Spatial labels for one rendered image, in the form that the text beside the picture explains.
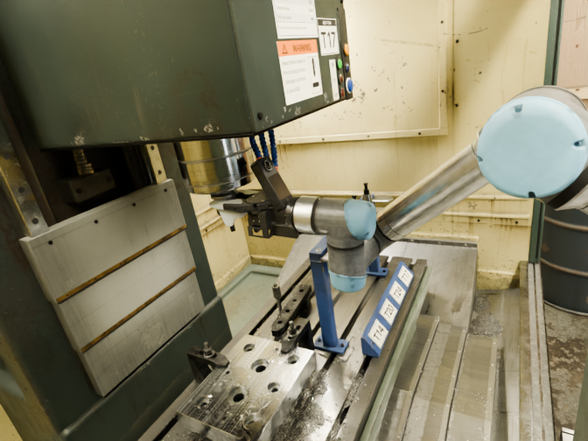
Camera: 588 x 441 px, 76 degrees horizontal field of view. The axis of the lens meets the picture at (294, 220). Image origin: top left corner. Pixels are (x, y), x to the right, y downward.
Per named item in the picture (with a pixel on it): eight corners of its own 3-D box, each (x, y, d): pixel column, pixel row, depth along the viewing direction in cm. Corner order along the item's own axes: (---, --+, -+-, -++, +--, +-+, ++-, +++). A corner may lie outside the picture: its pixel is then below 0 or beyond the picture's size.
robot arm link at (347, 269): (380, 272, 82) (379, 227, 78) (356, 300, 74) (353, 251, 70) (348, 264, 87) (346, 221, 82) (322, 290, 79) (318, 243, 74)
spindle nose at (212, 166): (221, 171, 95) (210, 123, 90) (271, 173, 86) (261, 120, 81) (171, 193, 83) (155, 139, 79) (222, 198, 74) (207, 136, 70)
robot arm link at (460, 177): (557, 60, 59) (357, 215, 93) (551, 67, 51) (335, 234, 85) (608, 116, 58) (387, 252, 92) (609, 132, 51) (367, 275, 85)
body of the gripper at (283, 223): (245, 236, 82) (293, 243, 77) (238, 199, 79) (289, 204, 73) (263, 221, 88) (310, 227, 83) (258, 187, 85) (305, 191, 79)
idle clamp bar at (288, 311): (314, 300, 138) (312, 285, 136) (284, 348, 117) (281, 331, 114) (301, 298, 141) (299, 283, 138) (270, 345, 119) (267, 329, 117)
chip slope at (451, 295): (476, 292, 173) (477, 241, 163) (455, 416, 118) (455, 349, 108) (304, 269, 217) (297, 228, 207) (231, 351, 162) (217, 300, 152)
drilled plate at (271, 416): (317, 365, 103) (314, 351, 101) (258, 460, 80) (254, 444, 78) (248, 346, 114) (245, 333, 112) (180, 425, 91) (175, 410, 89)
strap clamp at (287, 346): (315, 348, 115) (308, 307, 109) (294, 380, 104) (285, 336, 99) (305, 346, 116) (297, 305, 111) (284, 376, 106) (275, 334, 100)
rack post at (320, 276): (349, 343, 114) (339, 257, 103) (343, 355, 110) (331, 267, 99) (319, 336, 119) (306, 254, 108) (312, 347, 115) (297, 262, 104)
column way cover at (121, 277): (210, 306, 145) (173, 178, 126) (102, 402, 108) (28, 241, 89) (200, 304, 148) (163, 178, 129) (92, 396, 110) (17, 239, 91)
